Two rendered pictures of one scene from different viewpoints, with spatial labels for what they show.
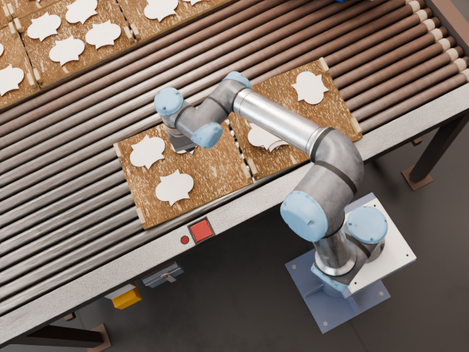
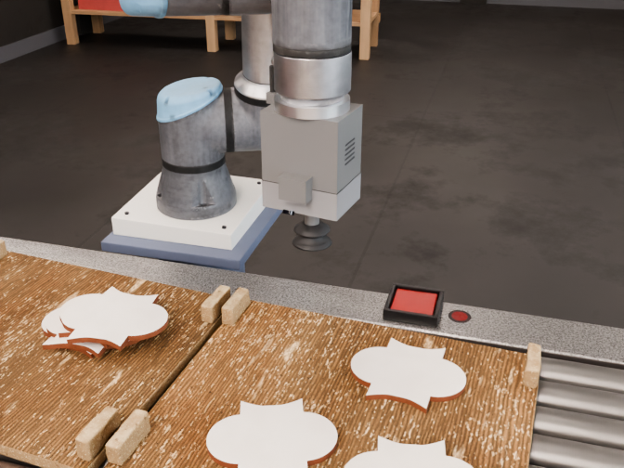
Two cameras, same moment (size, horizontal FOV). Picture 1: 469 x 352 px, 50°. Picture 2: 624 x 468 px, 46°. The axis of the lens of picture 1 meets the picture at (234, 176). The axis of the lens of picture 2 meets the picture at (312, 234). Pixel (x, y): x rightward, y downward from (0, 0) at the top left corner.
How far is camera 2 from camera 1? 177 cm
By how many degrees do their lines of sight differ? 82
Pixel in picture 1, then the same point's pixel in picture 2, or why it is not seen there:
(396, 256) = not seen: hidden behind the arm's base
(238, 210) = (315, 297)
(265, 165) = (188, 304)
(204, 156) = (279, 383)
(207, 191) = (341, 333)
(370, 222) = (186, 85)
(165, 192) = (438, 374)
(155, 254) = (541, 329)
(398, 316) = not seen: hidden behind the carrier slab
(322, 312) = not seen: outside the picture
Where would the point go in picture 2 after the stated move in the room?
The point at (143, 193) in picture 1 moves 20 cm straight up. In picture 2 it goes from (498, 410) to (521, 254)
